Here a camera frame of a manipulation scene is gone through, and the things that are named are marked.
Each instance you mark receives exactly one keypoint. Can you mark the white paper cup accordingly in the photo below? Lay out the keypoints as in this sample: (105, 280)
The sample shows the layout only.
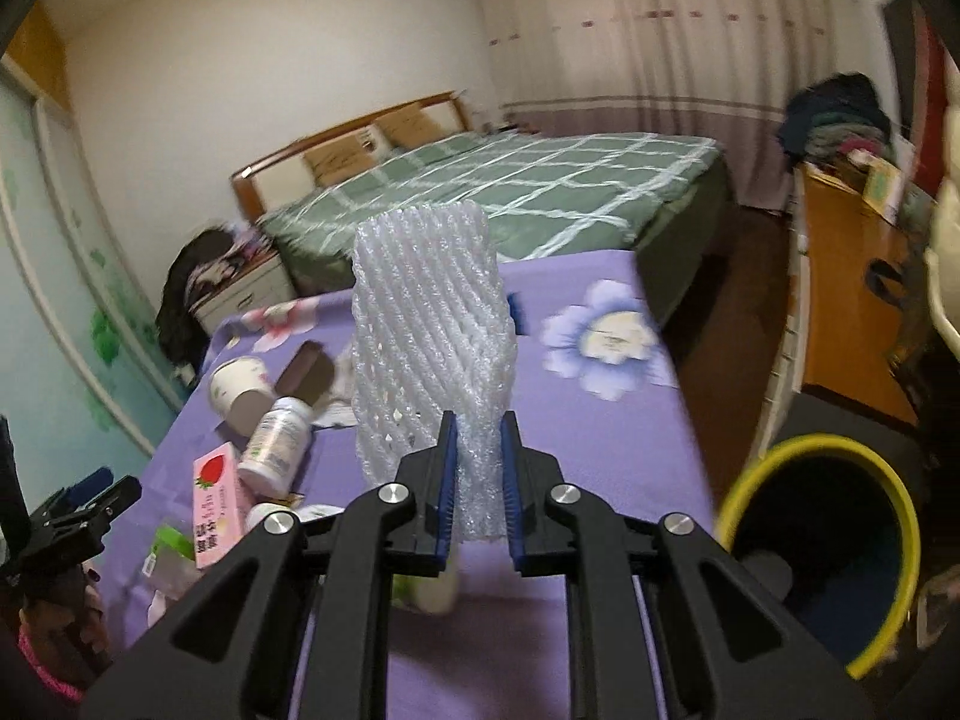
(240, 386)

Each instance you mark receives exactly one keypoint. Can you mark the wardrobe door with green leaves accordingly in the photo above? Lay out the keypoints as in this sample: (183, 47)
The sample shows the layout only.
(52, 277)

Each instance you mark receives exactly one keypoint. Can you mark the small brown tray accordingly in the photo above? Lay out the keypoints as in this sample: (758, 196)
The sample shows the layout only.
(304, 371)

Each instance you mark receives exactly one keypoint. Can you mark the folded clothes pile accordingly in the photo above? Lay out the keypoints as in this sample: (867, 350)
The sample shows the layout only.
(832, 120)

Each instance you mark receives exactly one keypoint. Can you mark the wooden desk with drawers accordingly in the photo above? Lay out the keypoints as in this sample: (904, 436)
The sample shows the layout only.
(840, 300)

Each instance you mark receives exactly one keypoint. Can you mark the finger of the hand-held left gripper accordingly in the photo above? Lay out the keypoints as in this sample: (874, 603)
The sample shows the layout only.
(94, 506)

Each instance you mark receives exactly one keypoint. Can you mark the brown pillow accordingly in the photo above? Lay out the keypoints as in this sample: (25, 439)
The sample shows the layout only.
(337, 159)
(409, 126)

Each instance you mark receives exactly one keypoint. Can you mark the pink strawberry carton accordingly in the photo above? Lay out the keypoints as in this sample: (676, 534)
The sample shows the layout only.
(219, 514)

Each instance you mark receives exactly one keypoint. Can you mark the purple floral tablecloth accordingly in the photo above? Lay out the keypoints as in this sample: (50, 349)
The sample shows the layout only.
(600, 427)

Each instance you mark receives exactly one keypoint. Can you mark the bed with green quilt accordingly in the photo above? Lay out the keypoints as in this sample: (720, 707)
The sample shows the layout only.
(525, 180)

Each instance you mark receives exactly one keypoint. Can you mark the white nightstand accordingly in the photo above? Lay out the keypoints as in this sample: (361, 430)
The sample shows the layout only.
(247, 292)

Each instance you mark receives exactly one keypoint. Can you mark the white puffer jacket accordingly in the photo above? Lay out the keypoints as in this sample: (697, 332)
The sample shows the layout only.
(946, 285)

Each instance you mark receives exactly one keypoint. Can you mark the dark clothes pile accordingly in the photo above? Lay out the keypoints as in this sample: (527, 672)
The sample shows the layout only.
(184, 292)

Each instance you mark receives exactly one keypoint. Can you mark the striped beige curtain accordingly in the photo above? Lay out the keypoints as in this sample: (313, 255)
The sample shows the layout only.
(675, 52)

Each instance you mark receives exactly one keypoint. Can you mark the white pill bottle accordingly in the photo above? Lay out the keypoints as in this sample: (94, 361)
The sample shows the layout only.
(274, 446)

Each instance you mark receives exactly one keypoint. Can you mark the wooden bed headboard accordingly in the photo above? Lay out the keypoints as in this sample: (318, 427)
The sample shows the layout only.
(277, 180)

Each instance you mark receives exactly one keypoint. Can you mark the white foam net sleeve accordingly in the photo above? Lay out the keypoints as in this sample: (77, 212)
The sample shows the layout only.
(420, 315)

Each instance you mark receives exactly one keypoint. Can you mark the yellow-rimmed dark bin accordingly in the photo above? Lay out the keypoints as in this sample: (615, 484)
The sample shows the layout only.
(817, 510)

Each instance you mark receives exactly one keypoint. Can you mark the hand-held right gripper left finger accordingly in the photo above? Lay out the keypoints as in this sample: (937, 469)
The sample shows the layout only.
(444, 495)

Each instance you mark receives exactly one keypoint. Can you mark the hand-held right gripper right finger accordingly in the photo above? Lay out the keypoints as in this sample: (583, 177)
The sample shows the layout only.
(511, 495)

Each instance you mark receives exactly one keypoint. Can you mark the green and clear wrapper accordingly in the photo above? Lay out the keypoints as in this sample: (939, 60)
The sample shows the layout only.
(171, 559)

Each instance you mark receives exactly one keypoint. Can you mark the green picture frame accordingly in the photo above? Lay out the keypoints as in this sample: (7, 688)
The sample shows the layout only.
(883, 191)

